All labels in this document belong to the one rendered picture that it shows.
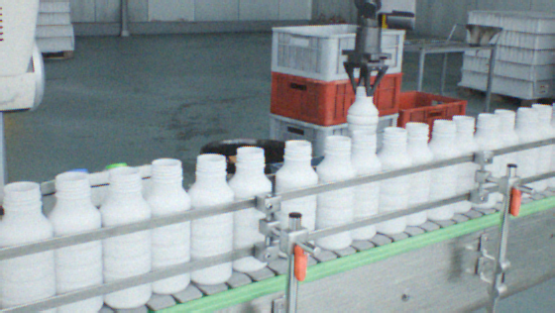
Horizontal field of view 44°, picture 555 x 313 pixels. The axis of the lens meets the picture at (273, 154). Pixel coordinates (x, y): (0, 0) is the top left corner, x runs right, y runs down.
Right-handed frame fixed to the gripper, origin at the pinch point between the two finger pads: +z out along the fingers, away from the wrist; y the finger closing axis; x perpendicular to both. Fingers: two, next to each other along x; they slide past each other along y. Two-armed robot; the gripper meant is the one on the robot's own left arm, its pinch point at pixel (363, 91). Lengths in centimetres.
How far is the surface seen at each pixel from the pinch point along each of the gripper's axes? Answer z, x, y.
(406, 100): 43, -227, 187
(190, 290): 16, 69, -41
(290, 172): 3, 52, -40
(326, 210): 9, 46, -40
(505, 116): -1.7, 3.2, -39.5
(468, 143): 2.0, 14.4, -40.5
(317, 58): 10, -108, 141
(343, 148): 0, 44, -41
